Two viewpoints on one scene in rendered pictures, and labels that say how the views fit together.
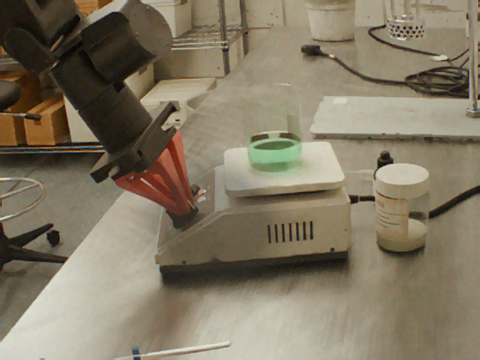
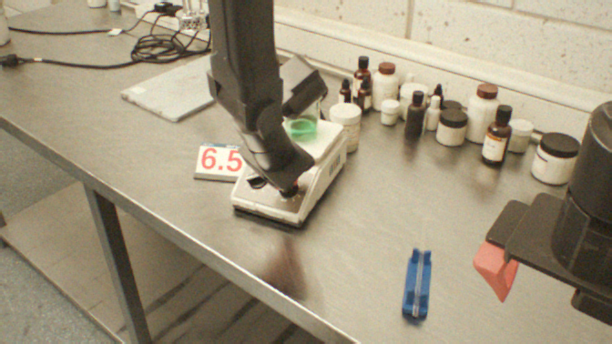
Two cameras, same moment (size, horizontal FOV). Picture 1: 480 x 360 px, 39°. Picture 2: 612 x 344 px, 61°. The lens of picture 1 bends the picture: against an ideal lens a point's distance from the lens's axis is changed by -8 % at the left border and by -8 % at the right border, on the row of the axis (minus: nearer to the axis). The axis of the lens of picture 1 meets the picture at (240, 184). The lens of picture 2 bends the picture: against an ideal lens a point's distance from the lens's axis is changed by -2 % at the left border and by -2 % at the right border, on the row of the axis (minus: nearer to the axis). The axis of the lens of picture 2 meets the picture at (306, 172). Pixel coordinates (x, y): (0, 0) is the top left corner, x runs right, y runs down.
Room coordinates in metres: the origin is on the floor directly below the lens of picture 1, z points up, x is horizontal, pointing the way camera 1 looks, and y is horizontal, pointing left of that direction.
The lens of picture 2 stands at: (0.39, 0.66, 1.31)
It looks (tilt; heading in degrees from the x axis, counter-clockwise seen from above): 35 degrees down; 295
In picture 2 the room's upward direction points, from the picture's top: straight up
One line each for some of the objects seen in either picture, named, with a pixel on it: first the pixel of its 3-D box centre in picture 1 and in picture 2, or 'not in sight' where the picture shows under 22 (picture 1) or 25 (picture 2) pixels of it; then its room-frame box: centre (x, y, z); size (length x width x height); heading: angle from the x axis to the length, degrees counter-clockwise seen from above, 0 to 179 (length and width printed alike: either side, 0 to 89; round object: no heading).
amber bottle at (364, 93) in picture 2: not in sight; (364, 94); (0.70, -0.32, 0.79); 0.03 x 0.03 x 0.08
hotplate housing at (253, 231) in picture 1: (260, 207); (293, 164); (0.72, -0.02, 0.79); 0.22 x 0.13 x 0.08; 90
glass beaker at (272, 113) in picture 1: (273, 131); (302, 116); (0.72, -0.04, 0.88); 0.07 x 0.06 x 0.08; 173
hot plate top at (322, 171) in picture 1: (281, 167); (300, 136); (0.72, -0.04, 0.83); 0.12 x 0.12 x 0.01; 0
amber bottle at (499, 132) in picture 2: not in sight; (498, 134); (0.41, -0.25, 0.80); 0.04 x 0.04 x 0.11
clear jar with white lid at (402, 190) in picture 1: (402, 208); (344, 128); (0.69, -0.17, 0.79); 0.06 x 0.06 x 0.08
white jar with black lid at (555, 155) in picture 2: not in sight; (555, 158); (0.31, -0.24, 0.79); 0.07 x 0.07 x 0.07
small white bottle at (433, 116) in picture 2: not in sight; (433, 113); (0.55, -0.31, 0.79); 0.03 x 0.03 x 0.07
